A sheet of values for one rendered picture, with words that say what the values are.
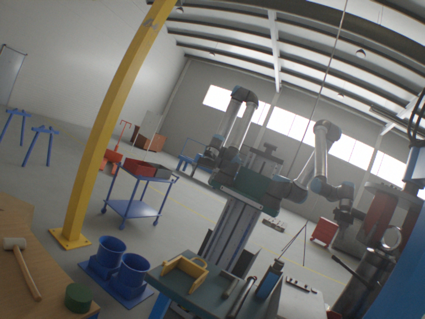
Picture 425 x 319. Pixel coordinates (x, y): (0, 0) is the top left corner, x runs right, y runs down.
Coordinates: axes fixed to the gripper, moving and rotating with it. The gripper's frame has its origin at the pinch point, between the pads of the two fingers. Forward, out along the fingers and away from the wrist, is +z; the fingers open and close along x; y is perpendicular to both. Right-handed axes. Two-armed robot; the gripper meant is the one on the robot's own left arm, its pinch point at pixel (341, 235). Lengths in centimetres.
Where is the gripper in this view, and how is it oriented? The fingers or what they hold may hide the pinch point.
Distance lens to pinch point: 147.4
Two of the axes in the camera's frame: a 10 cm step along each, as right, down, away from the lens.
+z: -3.1, 8.8, -3.7
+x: 9.1, 3.9, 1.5
